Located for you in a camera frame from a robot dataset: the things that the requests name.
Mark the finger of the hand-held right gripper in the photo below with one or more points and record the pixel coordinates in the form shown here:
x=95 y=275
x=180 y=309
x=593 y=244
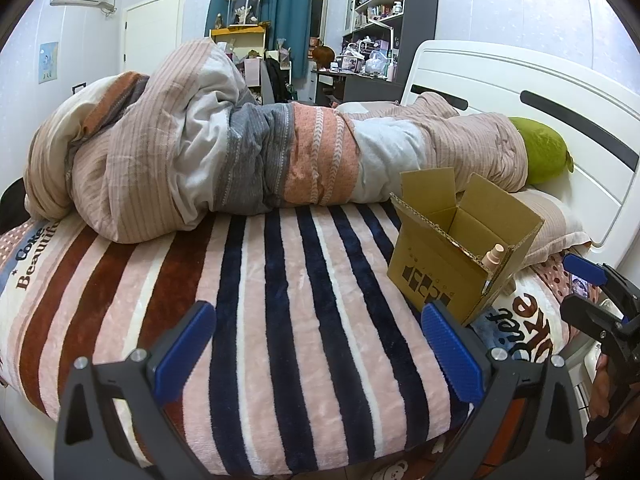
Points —
x=585 y=269
x=585 y=312

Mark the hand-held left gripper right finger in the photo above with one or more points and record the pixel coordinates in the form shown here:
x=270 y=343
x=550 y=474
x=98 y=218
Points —
x=450 y=355

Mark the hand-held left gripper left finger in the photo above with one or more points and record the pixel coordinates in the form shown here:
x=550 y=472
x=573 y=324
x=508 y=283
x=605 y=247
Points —
x=185 y=350

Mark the clear pump bottle pink nozzle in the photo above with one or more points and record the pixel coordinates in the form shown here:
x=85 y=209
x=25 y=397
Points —
x=495 y=257

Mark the brown cardboard box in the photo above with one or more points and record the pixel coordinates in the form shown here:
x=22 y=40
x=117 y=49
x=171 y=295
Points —
x=425 y=265

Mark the person's right hand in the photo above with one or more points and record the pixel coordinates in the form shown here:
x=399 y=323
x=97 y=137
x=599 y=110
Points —
x=625 y=417

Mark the white bedside cabinet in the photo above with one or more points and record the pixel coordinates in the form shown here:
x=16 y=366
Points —
x=582 y=385

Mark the beige striped pillow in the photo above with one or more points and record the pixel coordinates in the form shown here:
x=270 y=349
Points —
x=555 y=225

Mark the striped plush blanket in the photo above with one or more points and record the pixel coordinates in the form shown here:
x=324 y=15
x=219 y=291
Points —
x=300 y=335

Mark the bear print bed sheet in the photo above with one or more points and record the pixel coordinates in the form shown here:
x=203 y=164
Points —
x=400 y=465

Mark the green plush toy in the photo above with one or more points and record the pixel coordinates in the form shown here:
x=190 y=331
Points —
x=542 y=152

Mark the pink grey patchwork duvet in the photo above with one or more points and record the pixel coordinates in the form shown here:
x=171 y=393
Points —
x=175 y=160

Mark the white bed headboard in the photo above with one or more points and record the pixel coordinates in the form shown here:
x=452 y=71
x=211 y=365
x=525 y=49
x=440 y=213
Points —
x=500 y=70

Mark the dark cloth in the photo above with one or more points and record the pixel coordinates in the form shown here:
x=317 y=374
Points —
x=12 y=207

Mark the dark desk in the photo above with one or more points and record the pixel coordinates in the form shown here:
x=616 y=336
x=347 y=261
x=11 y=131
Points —
x=360 y=85

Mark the dark grey bookshelf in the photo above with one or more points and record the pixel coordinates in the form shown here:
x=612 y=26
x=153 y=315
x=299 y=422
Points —
x=420 y=0

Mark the white door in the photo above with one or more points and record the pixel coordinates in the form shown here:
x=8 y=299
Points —
x=152 y=35

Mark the yellow cabinet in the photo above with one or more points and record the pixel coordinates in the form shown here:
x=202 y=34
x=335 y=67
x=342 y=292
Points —
x=240 y=32

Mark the glass display case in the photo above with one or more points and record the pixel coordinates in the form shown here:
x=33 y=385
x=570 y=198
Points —
x=245 y=10

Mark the teal curtain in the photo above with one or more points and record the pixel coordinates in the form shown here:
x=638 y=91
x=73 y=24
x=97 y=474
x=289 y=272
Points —
x=290 y=5

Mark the window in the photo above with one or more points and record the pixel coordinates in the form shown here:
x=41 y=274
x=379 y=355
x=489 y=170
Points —
x=322 y=5

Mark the small blue wall poster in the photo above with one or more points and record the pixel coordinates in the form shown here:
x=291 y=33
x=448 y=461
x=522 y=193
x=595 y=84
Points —
x=48 y=62

